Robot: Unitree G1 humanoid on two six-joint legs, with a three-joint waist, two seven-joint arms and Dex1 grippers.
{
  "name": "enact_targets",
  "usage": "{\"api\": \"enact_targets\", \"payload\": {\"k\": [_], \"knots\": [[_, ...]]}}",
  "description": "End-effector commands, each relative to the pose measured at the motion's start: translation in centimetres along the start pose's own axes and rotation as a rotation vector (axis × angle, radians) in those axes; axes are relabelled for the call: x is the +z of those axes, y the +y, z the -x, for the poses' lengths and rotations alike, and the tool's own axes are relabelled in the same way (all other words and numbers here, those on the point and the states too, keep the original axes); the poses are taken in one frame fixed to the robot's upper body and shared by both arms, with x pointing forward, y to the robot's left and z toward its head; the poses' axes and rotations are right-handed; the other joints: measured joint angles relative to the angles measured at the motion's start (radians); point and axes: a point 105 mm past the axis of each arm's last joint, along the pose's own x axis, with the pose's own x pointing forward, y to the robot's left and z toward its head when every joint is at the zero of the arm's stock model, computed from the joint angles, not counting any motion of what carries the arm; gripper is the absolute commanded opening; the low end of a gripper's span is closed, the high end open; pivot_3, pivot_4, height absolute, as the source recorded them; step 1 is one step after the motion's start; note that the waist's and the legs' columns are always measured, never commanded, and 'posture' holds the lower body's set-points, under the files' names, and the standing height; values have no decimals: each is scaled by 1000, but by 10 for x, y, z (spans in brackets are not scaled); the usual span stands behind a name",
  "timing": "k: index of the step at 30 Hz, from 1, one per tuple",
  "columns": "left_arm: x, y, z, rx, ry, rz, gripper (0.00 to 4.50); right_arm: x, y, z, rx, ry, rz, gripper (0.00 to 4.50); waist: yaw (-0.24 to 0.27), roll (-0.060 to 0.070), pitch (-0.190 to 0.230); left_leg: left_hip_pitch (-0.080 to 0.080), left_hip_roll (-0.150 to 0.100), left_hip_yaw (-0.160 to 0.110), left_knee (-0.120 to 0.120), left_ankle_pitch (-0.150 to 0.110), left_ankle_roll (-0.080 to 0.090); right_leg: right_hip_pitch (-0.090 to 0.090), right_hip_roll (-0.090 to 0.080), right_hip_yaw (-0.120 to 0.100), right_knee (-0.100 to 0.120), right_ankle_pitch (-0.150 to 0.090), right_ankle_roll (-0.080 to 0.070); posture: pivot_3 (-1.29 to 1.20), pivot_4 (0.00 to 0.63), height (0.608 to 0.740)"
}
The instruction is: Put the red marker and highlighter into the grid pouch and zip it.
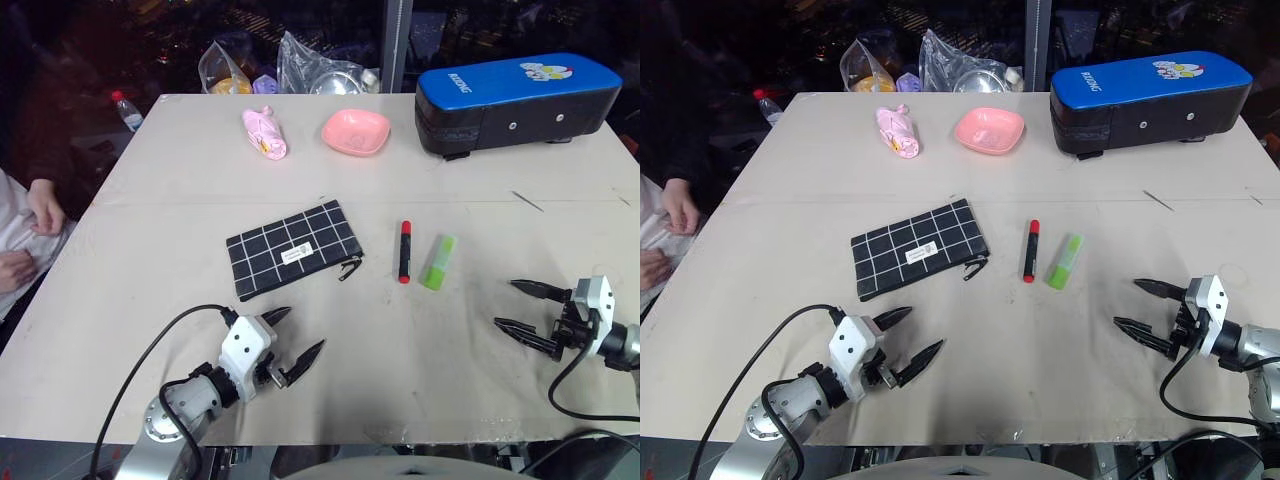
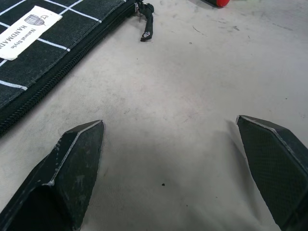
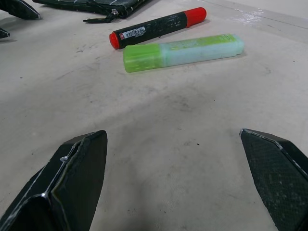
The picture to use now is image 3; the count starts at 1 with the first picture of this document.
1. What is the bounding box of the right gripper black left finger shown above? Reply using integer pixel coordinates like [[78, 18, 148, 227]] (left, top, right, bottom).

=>
[[0, 130, 108, 231]]

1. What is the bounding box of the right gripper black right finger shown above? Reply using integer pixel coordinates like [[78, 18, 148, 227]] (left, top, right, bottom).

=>
[[239, 128, 308, 231]]

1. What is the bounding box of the black plaid fabric pencil case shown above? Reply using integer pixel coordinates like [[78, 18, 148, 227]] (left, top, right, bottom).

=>
[[32, 0, 150, 24]]

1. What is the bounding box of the black marker with red cap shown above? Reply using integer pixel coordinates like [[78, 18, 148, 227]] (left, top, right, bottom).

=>
[[109, 7, 207, 50]]

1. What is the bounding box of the green highlighter pen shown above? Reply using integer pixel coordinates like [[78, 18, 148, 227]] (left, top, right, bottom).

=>
[[123, 33, 245, 73]]

